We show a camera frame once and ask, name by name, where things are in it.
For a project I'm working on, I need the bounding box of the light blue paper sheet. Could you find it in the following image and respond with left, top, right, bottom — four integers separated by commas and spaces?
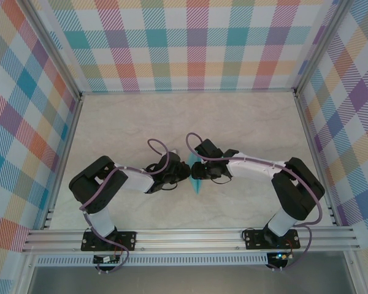
185, 154, 203, 195

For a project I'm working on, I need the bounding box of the steel sheet shelf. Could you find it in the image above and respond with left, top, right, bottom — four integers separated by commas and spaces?
27, 265, 356, 294

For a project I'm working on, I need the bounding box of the small black controller board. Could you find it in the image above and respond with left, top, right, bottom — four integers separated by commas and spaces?
93, 255, 122, 265

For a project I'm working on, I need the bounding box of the small controller board blue light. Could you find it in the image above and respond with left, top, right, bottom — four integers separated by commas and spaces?
268, 251, 295, 262

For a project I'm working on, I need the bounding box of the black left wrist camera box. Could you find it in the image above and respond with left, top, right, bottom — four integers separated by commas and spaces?
157, 152, 183, 172

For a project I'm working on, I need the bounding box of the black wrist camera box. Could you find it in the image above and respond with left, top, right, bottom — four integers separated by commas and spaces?
194, 139, 225, 160
157, 152, 183, 172

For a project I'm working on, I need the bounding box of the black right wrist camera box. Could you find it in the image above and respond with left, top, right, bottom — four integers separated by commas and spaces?
194, 139, 225, 160

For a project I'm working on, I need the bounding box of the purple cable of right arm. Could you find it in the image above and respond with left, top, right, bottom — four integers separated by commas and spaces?
185, 132, 323, 272

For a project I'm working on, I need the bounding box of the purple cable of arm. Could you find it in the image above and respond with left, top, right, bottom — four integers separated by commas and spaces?
185, 132, 323, 272
80, 138, 172, 274

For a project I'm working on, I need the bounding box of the aluminium mounting rail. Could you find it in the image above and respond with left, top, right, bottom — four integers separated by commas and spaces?
20, 225, 362, 254

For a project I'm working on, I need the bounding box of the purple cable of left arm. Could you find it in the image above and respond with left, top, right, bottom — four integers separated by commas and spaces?
80, 138, 172, 274

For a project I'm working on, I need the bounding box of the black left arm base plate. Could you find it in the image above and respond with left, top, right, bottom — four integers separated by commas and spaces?
81, 231, 138, 252

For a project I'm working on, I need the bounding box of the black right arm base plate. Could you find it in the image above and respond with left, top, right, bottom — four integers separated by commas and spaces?
243, 228, 301, 251

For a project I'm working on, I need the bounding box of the aluminium rear floor rail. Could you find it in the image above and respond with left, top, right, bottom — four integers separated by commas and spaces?
79, 88, 298, 94

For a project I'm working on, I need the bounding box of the perforated metal cable tray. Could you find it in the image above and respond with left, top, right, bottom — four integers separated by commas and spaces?
36, 255, 272, 267

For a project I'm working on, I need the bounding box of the aluminium side floor rail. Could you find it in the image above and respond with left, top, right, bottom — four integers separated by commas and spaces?
293, 91, 340, 227
42, 93, 84, 231

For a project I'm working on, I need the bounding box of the aluminium frame post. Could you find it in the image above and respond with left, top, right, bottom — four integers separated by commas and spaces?
292, 0, 353, 97
23, 0, 84, 102

